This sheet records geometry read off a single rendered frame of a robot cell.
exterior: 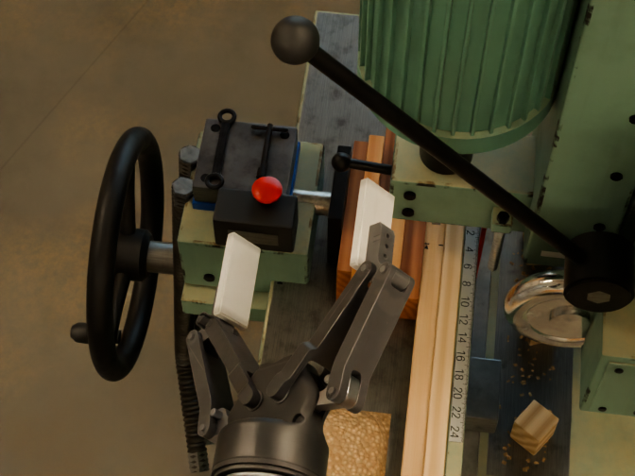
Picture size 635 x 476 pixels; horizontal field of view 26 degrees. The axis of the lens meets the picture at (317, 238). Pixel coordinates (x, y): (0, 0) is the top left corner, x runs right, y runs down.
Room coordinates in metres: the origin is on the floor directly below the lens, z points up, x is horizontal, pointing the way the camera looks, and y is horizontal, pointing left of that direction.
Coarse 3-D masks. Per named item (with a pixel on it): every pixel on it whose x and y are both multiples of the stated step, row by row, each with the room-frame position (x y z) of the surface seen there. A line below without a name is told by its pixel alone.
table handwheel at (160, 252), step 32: (128, 160) 0.82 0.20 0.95; (160, 160) 0.91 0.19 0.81; (128, 192) 0.82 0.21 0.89; (160, 192) 0.90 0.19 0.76; (96, 224) 0.74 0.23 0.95; (128, 224) 0.80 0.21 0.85; (160, 224) 0.87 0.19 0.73; (96, 256) 0.71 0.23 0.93; (128, 256) 0.77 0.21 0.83; (160, 256) 0.77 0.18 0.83; (96, 288) 0.68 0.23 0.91; (128, 288) 0.74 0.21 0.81; (96, 320) 0.66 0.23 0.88; (128, 320) 0.76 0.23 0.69; (96, 352) 0.64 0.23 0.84; (128, 352) 0.70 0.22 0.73
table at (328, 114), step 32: (320, 32) 1.03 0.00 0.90; (352, 32) 1.03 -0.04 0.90; (352, 64) 0.98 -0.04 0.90; (320, 96) 0.94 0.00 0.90; (352, 96) 0.94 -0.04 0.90; (320, 128) 0.89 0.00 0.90; (352, 128) 0.89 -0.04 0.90; (384, 128) 0.89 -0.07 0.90; (320, 224) 0.77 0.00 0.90; (320, 256) 0.73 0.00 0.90; (192, 288) 0.71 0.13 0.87; (288, 288) 0.69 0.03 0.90; (320, 288) 0.69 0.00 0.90; (256, 320) 0.68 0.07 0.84; (288, 320) 0.65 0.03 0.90; (320, 320) 0.65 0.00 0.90; (288, 352) 0.62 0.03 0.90; (384, 352) 0.62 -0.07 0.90; (384, 384) 0.58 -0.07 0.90
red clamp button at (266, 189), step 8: (256, 184) 0.74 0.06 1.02; (264, 184) 0.74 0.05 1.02; (272, 184) 0.74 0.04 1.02; (280, 184) 0.74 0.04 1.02; (256, 192) 0.73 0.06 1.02; (264, 192) 0.73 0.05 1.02; (272, 192) 0.73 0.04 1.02; (280, 192) 0.73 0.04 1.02; (264, 200) 0.72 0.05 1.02; (272, 200) 0.72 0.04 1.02
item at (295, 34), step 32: (288, 32) 0.61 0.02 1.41; (320, 64) 0.61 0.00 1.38; (384, 96) 0.61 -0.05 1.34; (416, 128) 0.60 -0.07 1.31; (448, 160) 0.60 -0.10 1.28; (480, 192) 0.59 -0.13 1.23; (544, 224) 0.59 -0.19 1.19; (576, 256) 0.58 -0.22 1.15; (608, 256) 0.58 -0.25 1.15; (576, 288) 0.56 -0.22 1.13; (608, 288) 0.56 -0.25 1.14
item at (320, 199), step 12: (336, 180) 0.76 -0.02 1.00; (348, 180) 0.77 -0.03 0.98; (300, 192) 0.77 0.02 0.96; (312, 192) 0.77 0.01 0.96; (324, 192) 0.77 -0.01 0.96; (336, 192) 0.75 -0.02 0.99; (324, 204) 0.76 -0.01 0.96; (336, 204) 0.73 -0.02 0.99; (336, 216) 0.72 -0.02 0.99; (336, 228) 0.72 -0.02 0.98; (336, 240) 0.72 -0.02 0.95; (336, 252) 0.72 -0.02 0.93
